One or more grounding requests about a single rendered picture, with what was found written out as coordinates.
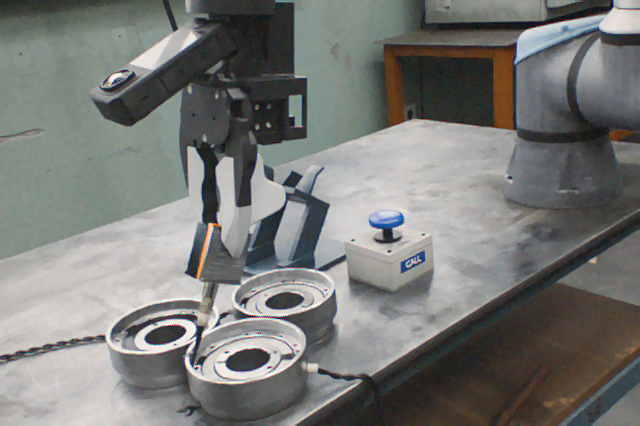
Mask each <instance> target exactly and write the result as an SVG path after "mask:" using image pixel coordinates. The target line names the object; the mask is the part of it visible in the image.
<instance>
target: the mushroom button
mask: <svg viewBox="0 0 640 426"><path fill-rule="evenodd" d="M404 223H405V216H404V215H403V213H402V212H399V211H396V210H380V211H377V212H374V213H372V214H371V215H370V217H369V225H370V226H371V227H373V228H375V229H381V231H383V235H384V237H391V235H393V228H396V227H399V226H402V225H403V224H404Z"/></svg>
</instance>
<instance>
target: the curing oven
mask: <svg viewBox="0 0 640 426"><path fill-rule="evenodd" d="M608 2H610V8H611V7H613V6H614V0H425V17H426V23H438V27H437V29H438V31H441V30H443V29H447V23H469V22H526V21H536V24H535V28H538V27H544V26H546V20H549V19H553V18H557V16H562V15H565V14H570V13H574V12H579V10H582V9H586V8H591V7H594V6H599V4H603V3H608Z"/></svg>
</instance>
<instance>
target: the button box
mask: <svg viewBox="0 0 640 426"><path fill-rule="evenodd" d="M344 246H346V257H347V266H348V277H349V278H352V279H355V280H357V281H360V282H364V283H367V284H369V285H372V286H375V287H378V288H380V289H384V290H387V292H390V293H395V292H396V291H399V289H401V288H403V287H405V286H407V285H408V284H410V283H412V282H414V281H417V280H419V279H420V278H422V277H424V276H426V275H428V274H429V273H432V272H434V270H435V267H434V249H432V234H429V233H426V232H422V231H418V230H413V229H410V228H406V227H402V226H399V227H396V228H393V235H391V237H384V235H383V231H381V229H375V228H373V229H371V230H368V231H366V232H363V233H361V234H359V235H357V236H354V238H352V239H350V240H348V241H346V242H344Z"/></svg>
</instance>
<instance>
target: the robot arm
mask: <svg viewBox="0 0 640 426"><path fill-rule="evenodd" d="M185 3H186V9H187V13H208V17H209V18H207V19H206V18H195V19H193V20H192V21H190V22H189V23H187V24H186V25H185V26H182V27H181V28H179V29H178V30H176V32H175V33H174V34H172V35H171V36H169V37H167V38H165V39H164V40H163V41H161V42H160V43H158V44H157V45H155V46H153V47H154V48H153V47H152V49H150V50H149V51H147V52H146V53H144V54H143V55H142V56H140V57H138V58H136V59H135V60H133V61H132V62H131V63H129V64H128V66H126V67H124V68H123V69H120V70H118V71H117V72H115V73H113V74H110V75H109V76H107V77H106V78H105V79H104V80H103V81H101V83H100V85H98V86H96V87H95V88H93V89H92V90H91V91H90V97H91V100H92V101H93V103H94V104H95V106H97V107H98V109H99V112H100V113H101V115H102V116H103V118H104V119H108V120H111V121H113V122H115V123H116V124H120V125H122V126H126V127H132V126H133V125H135V124H136V123H138V122H139V121H141V120H142V118H145V117H146V116H148V115H149V114H150V113H151V112H152V111H154V110H155V109H156V108H157V107H160V106H161V105H162V104H164V103H165V102H166V100H168V99H169V98H170V97H172V96H173V95H175V94H177V93H178V92H179V91H181V90H182V98H181V108H180V128H179V151H180V158H181V163H182V170H184V175H185V180H186V187H187V189H189V194H190V200H191V204H192V208H193V211H194V213H195V216H196V220H197V222H203V223H211V224H218V225H219V223H218V216H217V213H218V212H220V216H221V221H222V231H221V237H220V238H221V241H222V243H223V244H224V246H225V247H226V249H227V251H228V252H229V254H230V257H231V258H233V259H237V258H240V256H241V253H242V250H243V248H244V246H245V243H246V239H247V233H248V229H249V227H251V226H252V225H253V224H255V223H257V222H259V221H261V220H263V219H264V217H266V216H269V215H271V214H273V213H275V212H276V211H278V210H280V209H281V208H282V207H283V205H284V202H285V191H284V188H283V187H282V186H281V185H278V184H276V183H273V182H271V181H269V179H266V178H265V176H264V171H263V160H262V157H261V155H260V154H259V153H258V145H262V146H267V145H275V144H282V140H285V141H287V140H296V139H303V138H308V78H306V77H297V75H295V2H275V0H185ZM514 65H516V66H517V73H516V116H517V141H516V145H515V148H513V151H512V155H511V158H510V161H509V164H508V168H507V172H506V175H505V195H506V196H507V197H508V198H509V199H510V200H512V202H514V203H517V204H520V205H523V206H527V207H533V208H541V209H555V210H568V209H583V208H590V207H596V206H601V205H605V204H608V202H611V201H613V200H615V199H616V198H619V197H620V196H621V194H622V173H621V170H620V167H619V164H618V160H616V157H617V156H615V153H614V150H613V146H612V143H611V140H610V128H612V129H618V130H624V131H629V132H636V133H640V0H614V6H613V9H612V11H611V12H610V13H609V14H608V15H600V16H599V17H591V18H583V19H575V20H574V21H568V22H562V23H556V24H549V25H546V26H544V27H538V28H533V29H529V30H526V31H525V32H523V34H522V35H520V37H519V38H518V41H517V60H516V61H514ZM296 95H302V111H301V126H297V127H295V116H293V115H290V96H296Z"/></svg>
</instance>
